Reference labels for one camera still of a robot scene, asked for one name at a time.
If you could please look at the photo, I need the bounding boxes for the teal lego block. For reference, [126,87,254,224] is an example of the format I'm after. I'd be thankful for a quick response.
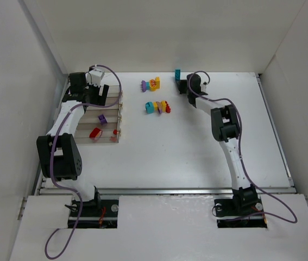
[174,69,181,82]
[145,102,155,114]

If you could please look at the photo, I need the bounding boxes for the purple square lego block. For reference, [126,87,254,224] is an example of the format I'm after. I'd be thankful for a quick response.
[98,114,108,125]

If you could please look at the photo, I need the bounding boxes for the red round lego block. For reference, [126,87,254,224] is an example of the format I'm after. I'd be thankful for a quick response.
[89,127,103,141]

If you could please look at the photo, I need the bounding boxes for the yellow flower lego block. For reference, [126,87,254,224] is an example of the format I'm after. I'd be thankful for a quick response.
[147,77,160,91]

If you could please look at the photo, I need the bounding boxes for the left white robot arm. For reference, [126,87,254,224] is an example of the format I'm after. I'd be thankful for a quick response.
[36,72,109,201]

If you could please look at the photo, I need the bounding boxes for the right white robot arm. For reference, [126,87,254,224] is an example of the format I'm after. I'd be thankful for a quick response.
[174,69,259,219]

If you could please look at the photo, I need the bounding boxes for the clear compartment organizer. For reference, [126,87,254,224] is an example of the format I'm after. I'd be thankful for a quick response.
[74,85,123,145]

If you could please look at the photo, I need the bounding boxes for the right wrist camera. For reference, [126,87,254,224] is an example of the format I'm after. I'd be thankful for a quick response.
[200,82,208,92]

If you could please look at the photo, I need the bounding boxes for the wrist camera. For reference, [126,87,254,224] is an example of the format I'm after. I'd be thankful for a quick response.
[85,68,105,86]
[200,82,208,92]

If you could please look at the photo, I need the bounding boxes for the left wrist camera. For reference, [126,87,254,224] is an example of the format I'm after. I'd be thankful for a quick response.
[85,68,105,86]

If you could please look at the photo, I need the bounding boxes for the aluminium rail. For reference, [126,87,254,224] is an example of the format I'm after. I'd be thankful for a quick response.
[37,187,297,195]

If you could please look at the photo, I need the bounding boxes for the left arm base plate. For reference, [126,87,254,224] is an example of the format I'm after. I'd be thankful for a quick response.
[76,198,119,229]

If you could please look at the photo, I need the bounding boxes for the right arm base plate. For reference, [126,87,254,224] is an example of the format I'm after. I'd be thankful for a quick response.
[212,198,267,228]

